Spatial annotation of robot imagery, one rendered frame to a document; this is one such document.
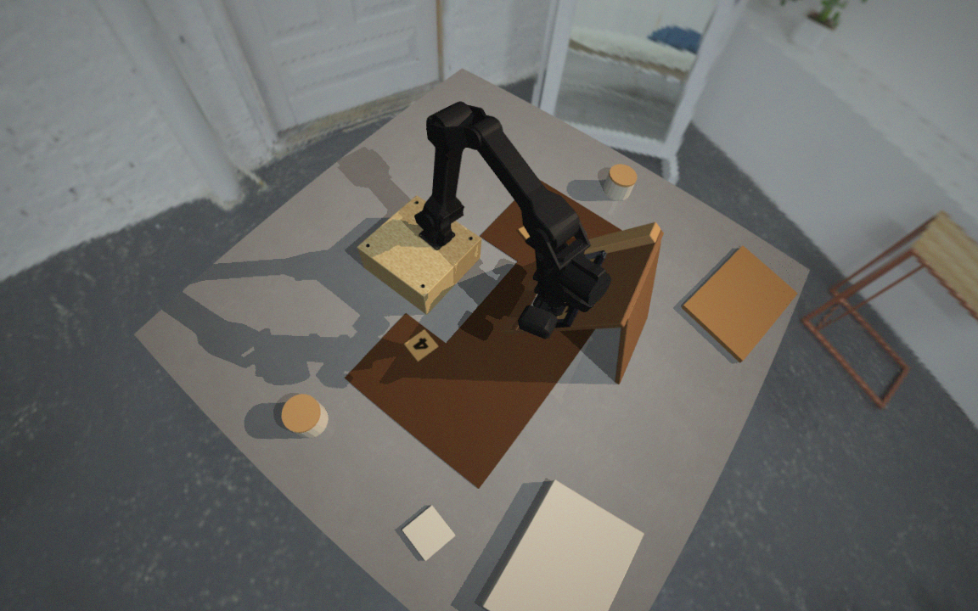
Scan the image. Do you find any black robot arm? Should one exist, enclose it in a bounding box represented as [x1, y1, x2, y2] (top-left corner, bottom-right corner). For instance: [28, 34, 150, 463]
[414, 101, 611, 312]

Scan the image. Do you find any beige cylindrical container with brown lid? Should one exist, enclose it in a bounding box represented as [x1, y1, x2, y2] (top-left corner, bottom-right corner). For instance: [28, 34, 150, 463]
[282, 394, 329, 439]
[604, 164, 638, 201]

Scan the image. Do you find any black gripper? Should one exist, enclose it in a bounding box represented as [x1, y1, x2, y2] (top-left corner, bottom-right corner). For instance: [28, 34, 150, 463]
[518, 270, 568, 339]

